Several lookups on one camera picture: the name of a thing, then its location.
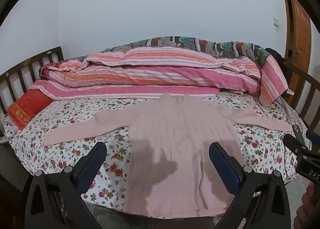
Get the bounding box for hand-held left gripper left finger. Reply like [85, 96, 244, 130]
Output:
[24, 141, 108, 229]

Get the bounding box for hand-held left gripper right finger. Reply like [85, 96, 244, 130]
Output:
[209, 142, 292, 229]

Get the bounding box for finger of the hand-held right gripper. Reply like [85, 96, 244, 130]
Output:
[292, 125, 307, 147]
[283, 133, 310, 161]

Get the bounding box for pink knitted sweater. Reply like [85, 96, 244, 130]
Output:
[42, 93, 293, 218]

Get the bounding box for person's right hand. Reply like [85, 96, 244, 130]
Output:
[294, 182, 320, 229]

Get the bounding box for floral bed sheet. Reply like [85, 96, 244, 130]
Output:
[4, 93, 309, 212]

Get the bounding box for dark clothing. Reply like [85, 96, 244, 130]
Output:
[265, 48, 285, 67]

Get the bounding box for red pillow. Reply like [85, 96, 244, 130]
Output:
[7, 91, 54, 130]

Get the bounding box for brown wooden door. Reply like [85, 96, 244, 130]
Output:
[281, 0, 312, 99]

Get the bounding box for pink orange striped quilt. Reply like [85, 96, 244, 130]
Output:
[31, 45, 288, 106]

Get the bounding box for dark patchwork floral blanket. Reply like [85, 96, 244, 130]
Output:
[100, 36, 272, 68]

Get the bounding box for dark wooden headboard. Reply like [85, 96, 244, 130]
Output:
[0, 46, 64, 117]

